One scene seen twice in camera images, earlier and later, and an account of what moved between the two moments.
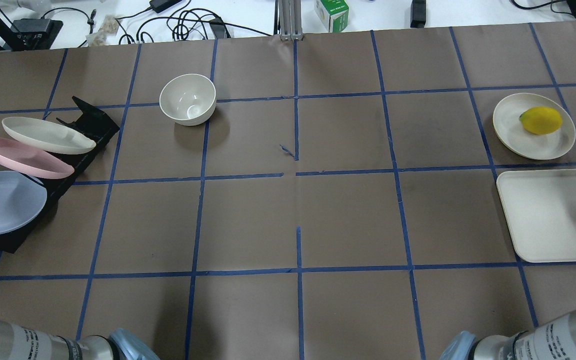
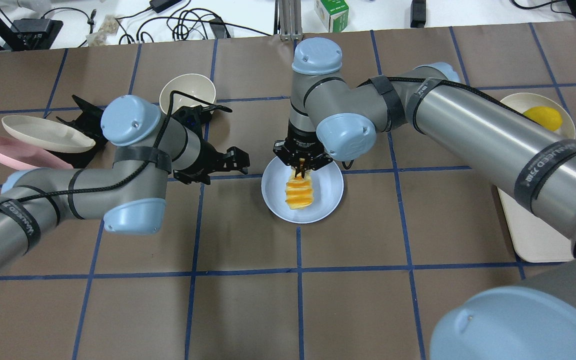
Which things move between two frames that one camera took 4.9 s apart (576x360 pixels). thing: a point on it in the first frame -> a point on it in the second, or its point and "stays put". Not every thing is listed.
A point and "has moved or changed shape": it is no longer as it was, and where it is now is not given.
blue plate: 1,202 has moved or changed shape
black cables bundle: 184,25 stays put
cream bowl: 187,99 stays put
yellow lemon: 541,120 stays put
